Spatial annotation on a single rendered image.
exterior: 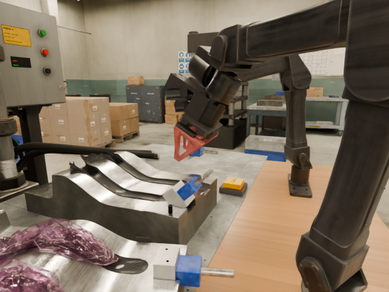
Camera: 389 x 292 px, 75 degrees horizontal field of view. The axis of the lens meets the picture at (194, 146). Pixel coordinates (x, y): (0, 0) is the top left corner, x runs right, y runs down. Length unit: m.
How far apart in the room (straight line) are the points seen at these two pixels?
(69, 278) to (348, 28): 0.49
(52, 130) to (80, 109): 0.74
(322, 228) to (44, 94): 1.23
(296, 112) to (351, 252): 0.60
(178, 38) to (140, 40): 1.31
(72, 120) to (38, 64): 3.34
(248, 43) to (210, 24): 7.17
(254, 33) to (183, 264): 0.39
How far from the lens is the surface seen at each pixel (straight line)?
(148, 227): 0.61
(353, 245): 0.39
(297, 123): 0.92
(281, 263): 0.61
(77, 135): 4.63
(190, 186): 0.57
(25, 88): 1.31
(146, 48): 8.44
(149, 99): 7.74
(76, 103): 4.54
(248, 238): 0.67
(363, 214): 0.37
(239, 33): 0.45
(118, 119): 5.24
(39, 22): 1.39
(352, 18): 0.33
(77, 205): 0.73
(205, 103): 0.50
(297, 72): 0.88
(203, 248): 0.62
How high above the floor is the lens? 1.16
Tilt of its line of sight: 14 degrees down
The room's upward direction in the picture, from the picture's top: straight up
